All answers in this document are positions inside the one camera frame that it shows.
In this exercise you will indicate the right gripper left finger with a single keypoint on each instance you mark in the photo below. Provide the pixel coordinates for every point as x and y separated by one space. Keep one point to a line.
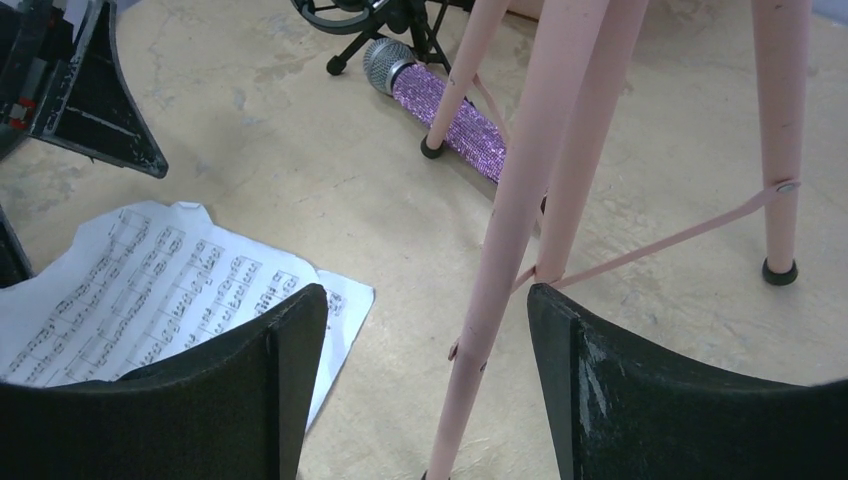
233 407

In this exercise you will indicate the black microphone tripod stand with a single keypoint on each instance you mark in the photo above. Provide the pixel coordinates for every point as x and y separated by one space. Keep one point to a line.
365 19

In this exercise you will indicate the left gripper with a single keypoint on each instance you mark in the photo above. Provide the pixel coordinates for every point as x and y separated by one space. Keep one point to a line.
62 84

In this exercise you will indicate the sheet music page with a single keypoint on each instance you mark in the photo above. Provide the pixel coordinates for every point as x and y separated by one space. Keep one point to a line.
149 281

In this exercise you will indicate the pink music stand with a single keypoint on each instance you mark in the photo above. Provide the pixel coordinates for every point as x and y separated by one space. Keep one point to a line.
574 78

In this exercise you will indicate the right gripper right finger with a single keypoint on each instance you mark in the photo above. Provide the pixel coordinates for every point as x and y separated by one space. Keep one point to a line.
622 407

